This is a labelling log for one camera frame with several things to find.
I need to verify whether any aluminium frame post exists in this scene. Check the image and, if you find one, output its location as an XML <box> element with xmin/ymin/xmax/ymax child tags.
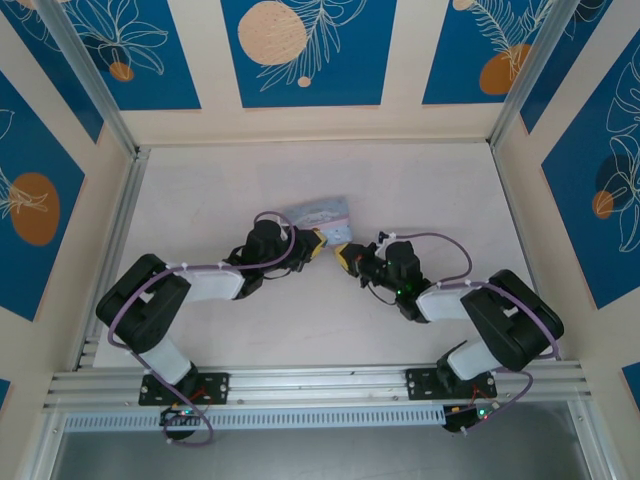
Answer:
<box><xmin>488</xmin><ymin>0</ymin><xmax>577</xmax><ymax>150</ymax></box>
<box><xmin>35</xmin><ymin>0</ymin><xmax>140</xmax><ymax>157</ymax></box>

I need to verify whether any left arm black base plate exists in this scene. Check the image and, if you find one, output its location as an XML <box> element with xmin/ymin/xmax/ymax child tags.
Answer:
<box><xmin>138</xmin><ymin>371</ymin><xmax>232</xmax><ymax>407</ymax></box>

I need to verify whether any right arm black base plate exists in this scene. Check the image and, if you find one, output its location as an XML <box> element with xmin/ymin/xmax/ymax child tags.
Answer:
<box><xmin>404</xmin><ymin>367</ymin><xmax>499</xmax><ymax>402</ymax></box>

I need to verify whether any grey metal sheet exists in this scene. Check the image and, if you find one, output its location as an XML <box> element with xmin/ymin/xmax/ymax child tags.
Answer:
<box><xmin>48</xmin><ymin>403</ymin><xmax>594</xmax><ymax>480</ymax></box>

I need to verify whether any aluminium cross rail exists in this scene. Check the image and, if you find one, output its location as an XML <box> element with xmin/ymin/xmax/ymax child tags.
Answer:
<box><xmin>41</xmin><ymin>360</ymin><xmax>597</xmax><ymax>414</ymax></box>

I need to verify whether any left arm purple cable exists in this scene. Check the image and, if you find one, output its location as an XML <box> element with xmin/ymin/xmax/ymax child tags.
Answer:
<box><xmin>107</xmin><ymin>210</ymin><xmax>297</xmax><ymax>446</ymax></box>

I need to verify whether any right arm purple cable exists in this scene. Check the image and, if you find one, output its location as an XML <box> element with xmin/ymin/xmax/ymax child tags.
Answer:
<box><xmin>387</xmin><ymin>230</ymin><xmax>562</xmax><ymax>435</ymax></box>

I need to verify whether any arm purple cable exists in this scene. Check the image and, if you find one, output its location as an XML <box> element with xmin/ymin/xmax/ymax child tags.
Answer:
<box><xmin>107</xmin><ymin>210</ymin><xmax>297</xmax><ymax>446</ymax></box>
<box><xmin>387</xmin><ymin>230</ymin><xmax>562</xmax><ymax>435</ymax></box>

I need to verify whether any blue cartoon tin box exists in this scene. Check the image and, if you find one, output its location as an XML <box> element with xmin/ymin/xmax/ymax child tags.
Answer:
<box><xmin>276</xmin><ymin>194</ymin><xmax>352</xmax><ymax>247</ymax></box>

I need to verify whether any slotted grey cable duct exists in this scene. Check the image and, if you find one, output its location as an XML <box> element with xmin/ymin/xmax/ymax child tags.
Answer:
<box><xmin>63</xmin><ymin>409</ymin><xmax>447</xmax><ymax>432</ymax></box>

